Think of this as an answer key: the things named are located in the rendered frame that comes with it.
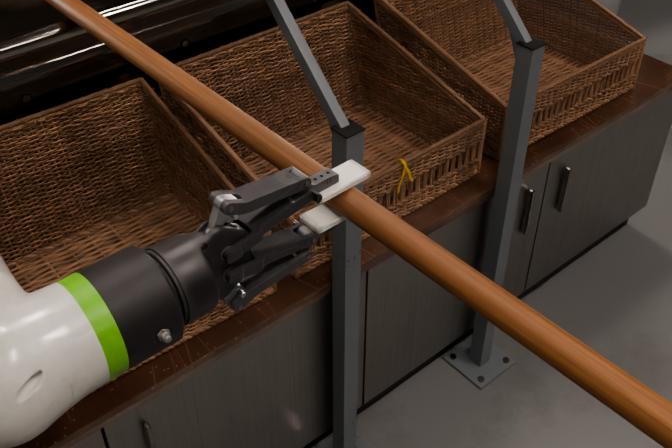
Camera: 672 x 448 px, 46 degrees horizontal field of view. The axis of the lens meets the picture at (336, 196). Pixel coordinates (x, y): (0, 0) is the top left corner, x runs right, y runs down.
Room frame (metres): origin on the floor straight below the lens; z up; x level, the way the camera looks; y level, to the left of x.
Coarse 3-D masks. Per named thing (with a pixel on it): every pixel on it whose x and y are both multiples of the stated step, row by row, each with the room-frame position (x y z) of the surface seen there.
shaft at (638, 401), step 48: (48, 0) 1.09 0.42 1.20; (144, 48) 0.92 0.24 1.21; (192, 96) 0.81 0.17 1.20; (288, 144) 0.70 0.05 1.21; (384, 240) 0.56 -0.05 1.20; (432, 240) 0.55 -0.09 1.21; (480, 288) 0.49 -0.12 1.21; (528, 336) 0.44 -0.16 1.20; (576, 384) 0.40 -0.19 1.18; (624, 384) 0.39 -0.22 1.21
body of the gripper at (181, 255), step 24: (168, 240) 0.52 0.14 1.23; (192, 240) 0.52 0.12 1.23; (216, 240) 0.52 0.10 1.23; (168, 264) 0.49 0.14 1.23; (192, 264) 0.50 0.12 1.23; (216, 264) 0.52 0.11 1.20; (240, 264) 0.54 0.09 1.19; (192, 288) 0.48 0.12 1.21; (216, 288) 0.49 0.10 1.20; (192, 312) 0.47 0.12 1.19
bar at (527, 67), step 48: (144, 0) 1.14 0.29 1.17; (192, 0) 1.19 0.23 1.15; (0, 48) 1.00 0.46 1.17; (528, 48) 1.42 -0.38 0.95; (528, 96) 1.42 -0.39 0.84; (336, 144) 1.12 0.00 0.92; (336, 240) 1.12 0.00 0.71; (336, 288) 1.12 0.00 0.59; (336, 336) 1.12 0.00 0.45; (480, 336) 1.42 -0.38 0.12; (336, 384) 1.12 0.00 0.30; (480, 384) 1.35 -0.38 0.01; (336, 432) 1.12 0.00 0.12
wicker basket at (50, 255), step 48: (96, 96) 1.41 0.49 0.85; (144, 96) 1.46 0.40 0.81; (0, 144) 1.27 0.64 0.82; (48, 144) 1.32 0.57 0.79; (96, 144) 1.37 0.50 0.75; (144, 144) 1.43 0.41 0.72; (192, 144) 1.31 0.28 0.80; (0, 192) 1.23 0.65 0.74; (48, 192) 1.28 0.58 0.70; (96, 192) 1.33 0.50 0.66; (144, 192) 1.38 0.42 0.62; (192, 192) 1.34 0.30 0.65; (0, 240) 1.19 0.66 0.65; (48, 240) 1.24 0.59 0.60; (96, 240) 1.26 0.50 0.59; (144, 240) 1.26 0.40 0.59; (192, 336) 1.00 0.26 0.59
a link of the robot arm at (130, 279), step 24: (96, 264) 0.48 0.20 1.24; (120, 264) 0.48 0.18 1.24; (144, 264) 0.48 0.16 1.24; (96, 288) 0.45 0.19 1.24; (120, 288) 0.46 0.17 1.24; (144, 288) 0.46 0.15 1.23; (168, 288) 0.47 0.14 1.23; (120, 312) 0.44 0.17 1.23; (144, 312) 0.45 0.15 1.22; (168, 312) 0.45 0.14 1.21; (144, 336) 0.44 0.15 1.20; (168, 336) 0.44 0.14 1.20; (144, 360) 0.44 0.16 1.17
